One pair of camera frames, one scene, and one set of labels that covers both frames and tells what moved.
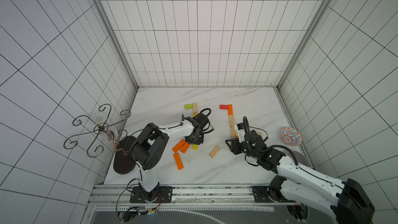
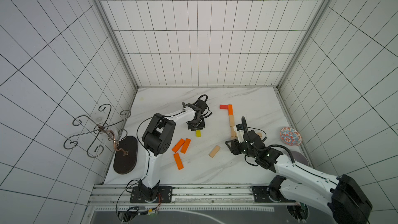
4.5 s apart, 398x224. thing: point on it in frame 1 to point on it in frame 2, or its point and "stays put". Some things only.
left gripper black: x=200 y=140 to x=200 y=127
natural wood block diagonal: x=214 y=151 stays put
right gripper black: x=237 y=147 stays put
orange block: x=230 y=110 stays put
